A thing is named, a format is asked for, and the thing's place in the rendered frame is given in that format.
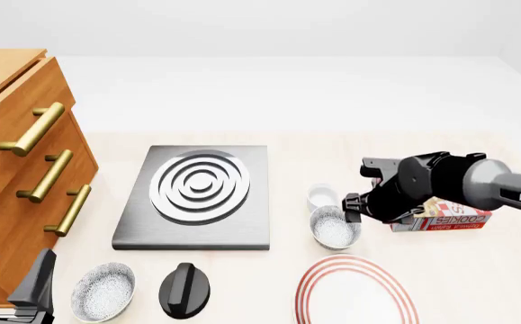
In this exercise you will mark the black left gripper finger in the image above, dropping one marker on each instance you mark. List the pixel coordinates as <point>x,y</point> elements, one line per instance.
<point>37,287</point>

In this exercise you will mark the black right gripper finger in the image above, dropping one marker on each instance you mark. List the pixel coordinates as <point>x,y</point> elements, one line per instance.
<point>353,217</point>

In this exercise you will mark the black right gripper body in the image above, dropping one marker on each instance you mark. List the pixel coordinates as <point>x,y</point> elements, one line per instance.
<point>361,202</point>

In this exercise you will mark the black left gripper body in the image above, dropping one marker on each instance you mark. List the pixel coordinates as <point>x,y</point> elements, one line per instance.
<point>12,315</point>

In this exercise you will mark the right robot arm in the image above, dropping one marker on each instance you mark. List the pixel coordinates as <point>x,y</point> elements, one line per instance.
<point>485,185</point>

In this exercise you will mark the patterned black and white bowl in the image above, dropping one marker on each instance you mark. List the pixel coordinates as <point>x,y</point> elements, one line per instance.
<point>332,229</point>
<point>102,293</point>

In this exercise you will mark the white ramekin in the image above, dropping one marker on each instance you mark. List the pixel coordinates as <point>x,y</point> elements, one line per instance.
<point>320,195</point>

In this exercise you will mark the white plate with red rings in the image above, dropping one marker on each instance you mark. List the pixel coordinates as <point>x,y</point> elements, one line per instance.
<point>354,297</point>

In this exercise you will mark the flat stove plate with rings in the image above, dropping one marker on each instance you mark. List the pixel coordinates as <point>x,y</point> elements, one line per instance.
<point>143,229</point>

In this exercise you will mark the red and white cookie box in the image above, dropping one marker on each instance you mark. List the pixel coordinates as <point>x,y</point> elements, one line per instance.
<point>458,219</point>

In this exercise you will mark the round black stove knob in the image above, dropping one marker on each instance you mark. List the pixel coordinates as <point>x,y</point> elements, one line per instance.
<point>183,292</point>

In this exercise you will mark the tall wooden drawer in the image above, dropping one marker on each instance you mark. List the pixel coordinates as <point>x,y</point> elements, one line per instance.
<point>17,101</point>

